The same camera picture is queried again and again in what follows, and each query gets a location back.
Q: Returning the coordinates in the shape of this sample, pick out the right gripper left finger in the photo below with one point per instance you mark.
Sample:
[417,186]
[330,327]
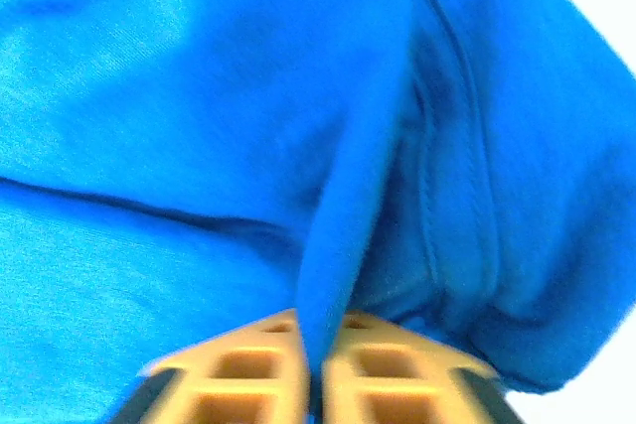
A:
[248,386]

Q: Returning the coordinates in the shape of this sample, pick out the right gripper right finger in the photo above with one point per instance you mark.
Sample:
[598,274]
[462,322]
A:
[387,386]

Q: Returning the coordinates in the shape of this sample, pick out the blue t-shirt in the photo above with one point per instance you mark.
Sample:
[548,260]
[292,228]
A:
[199,96]

